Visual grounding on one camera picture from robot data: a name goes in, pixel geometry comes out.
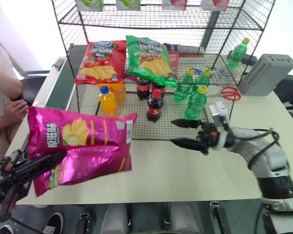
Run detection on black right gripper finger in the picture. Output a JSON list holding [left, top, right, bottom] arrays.
[[170, 118, 203, 128], [170, 137, 209, 152]]

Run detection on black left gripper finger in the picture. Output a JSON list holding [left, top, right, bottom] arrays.
[[13, 150, 68, 182], [0, 186, 20, 223]]

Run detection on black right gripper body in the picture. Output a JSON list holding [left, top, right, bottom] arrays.
[[196, 121, 222, 156]]

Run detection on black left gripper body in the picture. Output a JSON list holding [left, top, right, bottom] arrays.
[[0, 150, 34, 204]]

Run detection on magenta chip bag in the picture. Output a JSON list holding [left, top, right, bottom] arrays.
[[33, 145, 133, 198], [27, 106, 138, 159]]

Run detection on green conveyor belt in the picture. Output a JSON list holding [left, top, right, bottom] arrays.
[[44, 56, 77, 112]]

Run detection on black device behind rack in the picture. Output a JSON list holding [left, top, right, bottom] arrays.
[[241, 54, 257, 66]]

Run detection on person's bare hand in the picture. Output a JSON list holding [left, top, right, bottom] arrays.
[[3, 99, 30, 123]]

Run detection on green soda bottle yellow cap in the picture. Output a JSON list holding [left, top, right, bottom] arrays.
[[173, 68, 195, 102], [184, 85, 209, 120], [226, 37, 251, 70], [189, 69, 212, 98]]

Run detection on black white sneaker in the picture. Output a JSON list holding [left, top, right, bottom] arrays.
[[41, 212, 64, 234], [0, 224, 16, 234]]

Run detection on cola bottle red cap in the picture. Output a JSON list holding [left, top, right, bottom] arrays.
[[136, 77, 151, 101], [146, 88, 165, 123], [151, 81, 167, 98]]

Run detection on small red snack packet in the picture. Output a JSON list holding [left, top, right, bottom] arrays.
[[168, 51, 181, 79]]

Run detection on green chip bag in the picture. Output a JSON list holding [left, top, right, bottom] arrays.
[[125, 35, 178, 88]]

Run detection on orange soda bottle blue cap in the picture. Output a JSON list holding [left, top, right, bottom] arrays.
[[98, 85, 119, 118], [97, 82, 127, 100]]

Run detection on purple snack packet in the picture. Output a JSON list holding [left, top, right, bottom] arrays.
[[163, 42, 206, 54]]

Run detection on grey rounded shape under table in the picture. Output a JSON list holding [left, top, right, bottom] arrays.
[[167, 202, 200, 234], [99, 202, 129, 234]]

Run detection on grey vented plastic box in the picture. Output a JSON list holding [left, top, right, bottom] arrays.
[[238, 54, 293, 97]]

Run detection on black equipment beside table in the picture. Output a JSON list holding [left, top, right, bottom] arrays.
[[272, 75, 293, 134]]

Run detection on red chip bag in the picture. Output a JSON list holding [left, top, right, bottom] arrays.
[[74, 40, 127, 85]]

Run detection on pink drink carton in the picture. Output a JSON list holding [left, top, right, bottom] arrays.
[[161, 0, 188, 11], [200, 0, 230, 12]]

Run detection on green drink carton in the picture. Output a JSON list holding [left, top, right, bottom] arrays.
[[115, 0, 142, 11], [75, 0, 105, 12]]

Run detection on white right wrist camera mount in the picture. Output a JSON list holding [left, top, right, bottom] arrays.
[[209, 101, 235, 150]]

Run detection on red handled scissors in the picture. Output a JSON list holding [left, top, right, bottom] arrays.
[[207, 86, 243, 102]]

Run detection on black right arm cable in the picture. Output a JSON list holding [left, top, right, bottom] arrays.
[[234, 128, 281, 169]]

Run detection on black wire grid rack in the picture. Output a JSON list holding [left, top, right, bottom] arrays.
[[51, 0, 276, 141]]

